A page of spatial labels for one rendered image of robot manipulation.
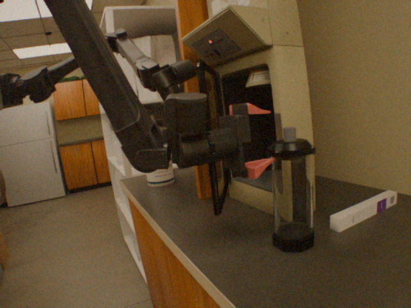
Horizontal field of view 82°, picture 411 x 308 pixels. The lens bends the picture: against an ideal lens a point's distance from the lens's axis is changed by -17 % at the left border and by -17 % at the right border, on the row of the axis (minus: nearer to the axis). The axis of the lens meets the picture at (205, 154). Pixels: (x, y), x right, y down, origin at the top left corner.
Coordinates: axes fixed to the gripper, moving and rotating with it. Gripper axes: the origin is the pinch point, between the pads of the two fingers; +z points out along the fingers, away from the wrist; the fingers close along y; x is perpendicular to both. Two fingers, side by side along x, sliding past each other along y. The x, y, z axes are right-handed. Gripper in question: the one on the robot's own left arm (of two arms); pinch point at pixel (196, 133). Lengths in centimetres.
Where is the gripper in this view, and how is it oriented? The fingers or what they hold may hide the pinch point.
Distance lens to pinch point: 78.3
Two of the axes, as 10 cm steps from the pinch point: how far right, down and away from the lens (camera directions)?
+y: -8.4, 5.0, 2.3
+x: -1.5, 2.0, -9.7
